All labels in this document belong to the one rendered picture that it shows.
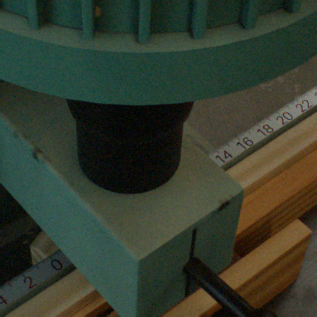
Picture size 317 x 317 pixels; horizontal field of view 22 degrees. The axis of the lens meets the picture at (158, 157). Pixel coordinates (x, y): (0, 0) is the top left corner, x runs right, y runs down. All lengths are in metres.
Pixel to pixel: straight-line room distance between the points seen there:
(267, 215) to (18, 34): 0.34
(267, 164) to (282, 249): 0.08
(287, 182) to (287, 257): 0.07
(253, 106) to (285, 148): 1.36
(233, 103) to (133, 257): 1.58
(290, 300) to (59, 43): 0.36
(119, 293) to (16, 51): 0.19
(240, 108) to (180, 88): 1.69
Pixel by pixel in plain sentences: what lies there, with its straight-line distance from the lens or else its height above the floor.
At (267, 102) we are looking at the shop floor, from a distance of 1.96.
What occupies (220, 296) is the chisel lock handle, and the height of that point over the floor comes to 1.04.
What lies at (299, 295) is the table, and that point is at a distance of 0.58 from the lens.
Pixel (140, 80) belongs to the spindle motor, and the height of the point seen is 1.21.
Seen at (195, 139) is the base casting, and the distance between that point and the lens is 0.78.
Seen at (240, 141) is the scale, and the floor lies 0.96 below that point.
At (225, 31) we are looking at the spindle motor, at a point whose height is 1.22.
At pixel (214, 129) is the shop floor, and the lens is 1.88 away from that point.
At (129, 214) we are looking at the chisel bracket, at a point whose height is 1.07.
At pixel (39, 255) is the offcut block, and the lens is 0.67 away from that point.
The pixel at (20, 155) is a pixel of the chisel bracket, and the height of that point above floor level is 1.06.
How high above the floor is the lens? 1.38
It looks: 50 degrees down
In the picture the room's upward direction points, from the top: 3 degrees clockwise
